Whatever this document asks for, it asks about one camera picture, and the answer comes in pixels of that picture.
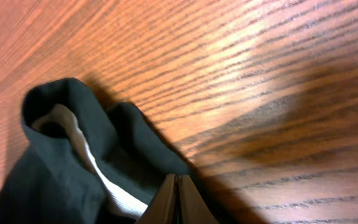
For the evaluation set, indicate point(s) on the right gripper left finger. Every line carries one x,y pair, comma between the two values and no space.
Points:
161,210

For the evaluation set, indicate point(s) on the black shorts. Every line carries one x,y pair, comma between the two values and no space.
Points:
85,164

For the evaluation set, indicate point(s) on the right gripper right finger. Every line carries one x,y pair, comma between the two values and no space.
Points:
192,206

